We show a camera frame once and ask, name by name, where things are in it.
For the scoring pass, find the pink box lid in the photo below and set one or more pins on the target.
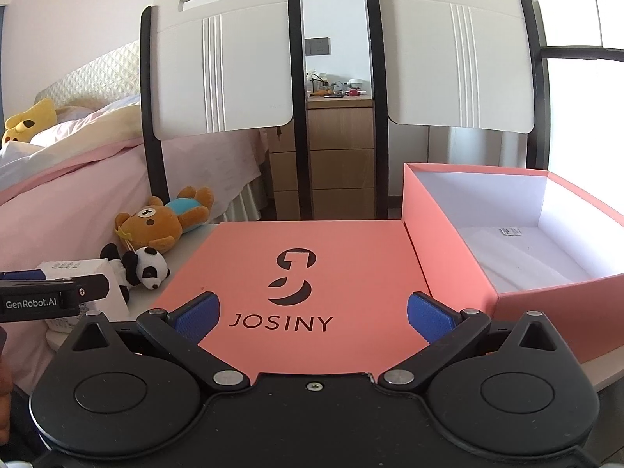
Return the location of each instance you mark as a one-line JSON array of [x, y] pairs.
[[312, 297]]

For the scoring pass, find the white quilted headboard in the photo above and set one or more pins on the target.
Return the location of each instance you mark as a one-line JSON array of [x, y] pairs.
[[97, 73]]

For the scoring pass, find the grey wall switch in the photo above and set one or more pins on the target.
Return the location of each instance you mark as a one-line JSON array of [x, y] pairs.
[[318, 46]]

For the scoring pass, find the wooden drawer cabinet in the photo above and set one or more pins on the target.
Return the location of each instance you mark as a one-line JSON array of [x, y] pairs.
[[336, 156]]

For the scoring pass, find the white pink duvet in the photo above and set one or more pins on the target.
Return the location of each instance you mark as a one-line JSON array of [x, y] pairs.
[[73, 136]]

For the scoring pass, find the white desk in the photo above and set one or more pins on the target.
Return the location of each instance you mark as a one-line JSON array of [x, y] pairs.
[[187, 253]]

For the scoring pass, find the small flower vase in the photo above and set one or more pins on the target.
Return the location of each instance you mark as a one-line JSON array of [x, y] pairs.
[[314, 80]]

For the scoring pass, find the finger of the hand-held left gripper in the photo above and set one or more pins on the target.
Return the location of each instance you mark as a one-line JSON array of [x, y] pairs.
[[92, 286]]

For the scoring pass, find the panda plush toy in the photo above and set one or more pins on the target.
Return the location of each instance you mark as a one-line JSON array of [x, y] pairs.
[[144, 268]]

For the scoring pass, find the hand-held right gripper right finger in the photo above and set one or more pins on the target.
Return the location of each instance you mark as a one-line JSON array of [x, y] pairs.
[[431, 319]]

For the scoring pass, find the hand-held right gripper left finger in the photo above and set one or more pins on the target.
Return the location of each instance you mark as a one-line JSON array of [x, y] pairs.
[[197, 319]]

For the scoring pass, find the pink cardboard box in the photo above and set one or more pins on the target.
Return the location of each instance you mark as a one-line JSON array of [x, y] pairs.
[[453, 253]]

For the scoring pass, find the white wrapping paper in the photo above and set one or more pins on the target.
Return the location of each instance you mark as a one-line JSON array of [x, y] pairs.
[[516, 263]]

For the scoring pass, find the white printed box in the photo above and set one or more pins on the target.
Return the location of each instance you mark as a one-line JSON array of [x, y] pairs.
[[83, 273]]

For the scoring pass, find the yellow plush toy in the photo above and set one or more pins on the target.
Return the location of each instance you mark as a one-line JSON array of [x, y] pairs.
[[27, 124]]

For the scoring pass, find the pink bed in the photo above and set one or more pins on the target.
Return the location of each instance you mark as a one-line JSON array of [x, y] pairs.
[[87, 204]]

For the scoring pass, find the brown teddy bear plush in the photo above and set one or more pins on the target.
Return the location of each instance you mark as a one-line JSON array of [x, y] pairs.
[[156, 222]]

